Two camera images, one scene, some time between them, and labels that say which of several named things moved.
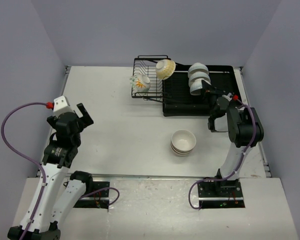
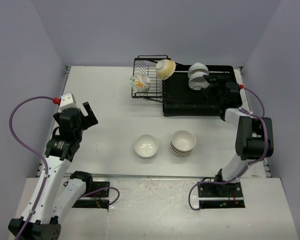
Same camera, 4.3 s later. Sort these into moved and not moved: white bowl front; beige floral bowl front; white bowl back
Moved: white bowl front
Not moved: beige floral bowl front; white bowl back
